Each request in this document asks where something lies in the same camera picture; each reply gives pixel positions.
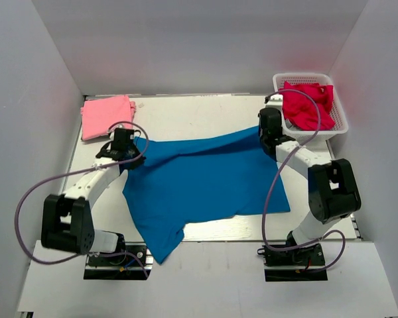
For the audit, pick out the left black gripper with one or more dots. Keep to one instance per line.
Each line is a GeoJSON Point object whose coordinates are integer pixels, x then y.
{"type": "Point", "coordinates": [129, 159]}

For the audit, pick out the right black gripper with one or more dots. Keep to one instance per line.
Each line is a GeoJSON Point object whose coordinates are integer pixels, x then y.
{"type": "Point", "coordinates": [265, 146]}

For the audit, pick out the blue polo shirt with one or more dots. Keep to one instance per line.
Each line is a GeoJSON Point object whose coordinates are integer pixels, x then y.
{"type": "Point", "coordinates": [194, 181]}

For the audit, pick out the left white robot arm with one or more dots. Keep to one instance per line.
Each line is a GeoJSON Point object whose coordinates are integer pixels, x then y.
{"type": "Point", "coordinates": [67, 223]}

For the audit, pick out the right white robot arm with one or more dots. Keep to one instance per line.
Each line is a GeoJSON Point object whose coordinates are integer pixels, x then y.
{"type": "Point", "coordinates": [332, 189]}

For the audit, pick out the crumpled red t shirt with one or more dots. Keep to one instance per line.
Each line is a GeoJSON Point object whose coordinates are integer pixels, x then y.
{"type": "Point", "coordinates": [300, 111]}

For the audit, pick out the folded pink t shirt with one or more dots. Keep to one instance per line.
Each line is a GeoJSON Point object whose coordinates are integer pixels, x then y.
{"type": "Point", "coordinates": [98, 115]}

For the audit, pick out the white plastic basket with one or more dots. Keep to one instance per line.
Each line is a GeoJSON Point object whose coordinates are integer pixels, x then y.
{"type": "Point", "coordinates": [337, 112]}

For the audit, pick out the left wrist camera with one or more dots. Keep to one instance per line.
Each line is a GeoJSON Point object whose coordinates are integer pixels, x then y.
{"type": "Point", "coordinates": [122, 139]}

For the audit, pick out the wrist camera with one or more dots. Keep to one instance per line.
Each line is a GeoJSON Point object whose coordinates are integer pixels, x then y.
{"type": "Point", "coordinates": [270, 119]}
{"type": "Point", "coordinates": [122, 139]}

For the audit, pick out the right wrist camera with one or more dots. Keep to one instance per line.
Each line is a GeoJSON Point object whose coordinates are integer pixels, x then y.
{"type": "Point", "coordinates": [270, 119]}

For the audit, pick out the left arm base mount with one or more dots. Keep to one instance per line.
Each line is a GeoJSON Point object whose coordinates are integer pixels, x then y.
{"type": "Point", "coordinates": [120, 268]}

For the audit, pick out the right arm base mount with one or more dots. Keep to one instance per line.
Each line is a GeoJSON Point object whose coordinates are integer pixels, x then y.
{"type": "Point", "coordinates": [301, 265]}

